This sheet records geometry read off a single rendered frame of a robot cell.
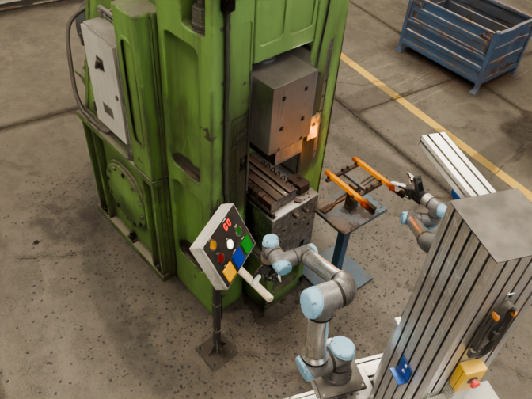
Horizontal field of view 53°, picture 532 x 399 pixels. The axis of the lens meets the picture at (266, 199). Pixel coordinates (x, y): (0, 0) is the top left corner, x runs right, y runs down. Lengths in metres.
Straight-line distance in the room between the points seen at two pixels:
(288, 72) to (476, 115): 3.65
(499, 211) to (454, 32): 4.81
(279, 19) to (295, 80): 0.29
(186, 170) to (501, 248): 1.90
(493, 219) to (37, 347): 2.94
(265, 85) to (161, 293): 1.87
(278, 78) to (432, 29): 4.12
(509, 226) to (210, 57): 1.40
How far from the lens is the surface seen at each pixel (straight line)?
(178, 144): 3.06
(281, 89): 2.57
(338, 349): 2.44
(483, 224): 1.67
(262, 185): 3.15
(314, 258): 2.37
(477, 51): 6.29
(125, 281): 3.98
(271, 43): 2.61
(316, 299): 2.07
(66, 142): 5.24
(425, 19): 6.62
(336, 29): 2.96
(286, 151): 2.86
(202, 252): 2.55
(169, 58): 2.77
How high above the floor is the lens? 3.12
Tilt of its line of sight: 44 degrees down
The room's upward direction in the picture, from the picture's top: 5 degrees clockwise
